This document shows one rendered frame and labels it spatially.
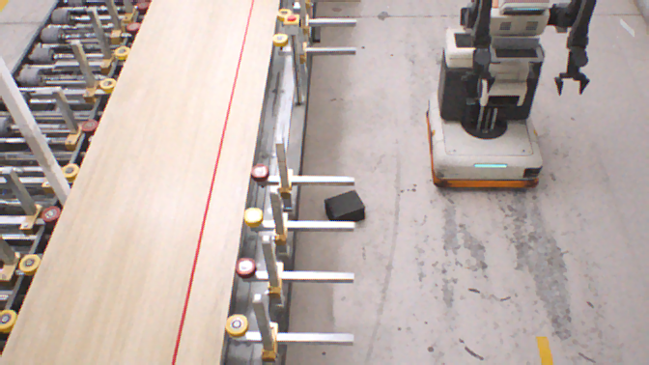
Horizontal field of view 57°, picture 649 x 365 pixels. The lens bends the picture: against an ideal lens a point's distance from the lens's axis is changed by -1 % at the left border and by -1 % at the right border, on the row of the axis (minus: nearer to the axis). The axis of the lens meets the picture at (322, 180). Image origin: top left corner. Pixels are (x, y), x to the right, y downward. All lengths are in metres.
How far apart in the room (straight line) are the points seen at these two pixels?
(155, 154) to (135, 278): 0.68
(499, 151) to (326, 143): 1.13
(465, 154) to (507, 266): 0.68
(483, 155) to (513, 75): 0.57
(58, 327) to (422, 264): 1.93
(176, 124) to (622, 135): 2.90
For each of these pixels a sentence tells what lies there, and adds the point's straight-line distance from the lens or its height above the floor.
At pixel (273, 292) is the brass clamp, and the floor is 0.85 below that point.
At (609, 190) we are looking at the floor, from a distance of 4.08.
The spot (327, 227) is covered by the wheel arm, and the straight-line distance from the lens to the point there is 2.53.
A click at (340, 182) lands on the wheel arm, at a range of 2.68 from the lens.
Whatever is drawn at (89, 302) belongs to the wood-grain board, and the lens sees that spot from 2.47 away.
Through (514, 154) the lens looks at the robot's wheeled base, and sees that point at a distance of 3.71.
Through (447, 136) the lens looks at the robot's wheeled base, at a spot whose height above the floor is 0.28.
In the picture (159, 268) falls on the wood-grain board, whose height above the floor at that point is 0.90.
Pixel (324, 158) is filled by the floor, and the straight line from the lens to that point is 3.97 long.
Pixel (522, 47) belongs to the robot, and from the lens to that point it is 3.19.
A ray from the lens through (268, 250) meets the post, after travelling 2.18.
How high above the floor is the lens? 2.85
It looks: 48 degrees down
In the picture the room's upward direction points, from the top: 4 degrees counter-clockwise
